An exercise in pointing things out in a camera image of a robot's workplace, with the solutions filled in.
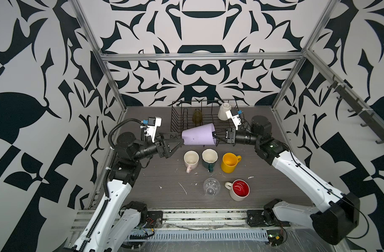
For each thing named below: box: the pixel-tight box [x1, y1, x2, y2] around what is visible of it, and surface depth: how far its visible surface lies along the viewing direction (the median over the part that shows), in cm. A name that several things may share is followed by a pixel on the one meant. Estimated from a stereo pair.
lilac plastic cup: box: [181, 122, 217, 146], surface depth 63 cm
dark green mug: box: [201, 148, 219, 174], surface depth 87 cm
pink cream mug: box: [183, 150, 200, 174], surface depth 87 cm
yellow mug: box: [220, 152, 242, 174], surface depth 87 cm
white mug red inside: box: [224, 179, 251, 202], surface depth 80 cm
